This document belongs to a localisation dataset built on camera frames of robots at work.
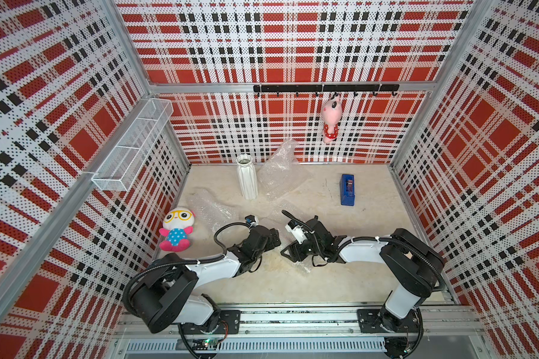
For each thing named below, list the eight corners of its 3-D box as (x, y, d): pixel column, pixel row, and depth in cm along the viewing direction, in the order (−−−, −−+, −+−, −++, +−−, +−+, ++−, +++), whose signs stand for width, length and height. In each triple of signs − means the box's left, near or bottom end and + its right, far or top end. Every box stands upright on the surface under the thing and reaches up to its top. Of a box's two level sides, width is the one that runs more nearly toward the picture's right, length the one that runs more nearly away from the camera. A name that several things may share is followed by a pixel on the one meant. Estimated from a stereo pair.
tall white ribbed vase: (242, 200, 109) (234, 167, 91) (244, 187, 114) (237, 153, 97) (257, 200, 109) (252, 167, 91) (258, 187, 114) (253, 153, 97)
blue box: (341, 204, 107) (344, 196, 102) (340, 180, 117) (343, 171, 112) (352, 206, 107) (355, 197, 101) (350, 181, 117) (354, 172, 111)
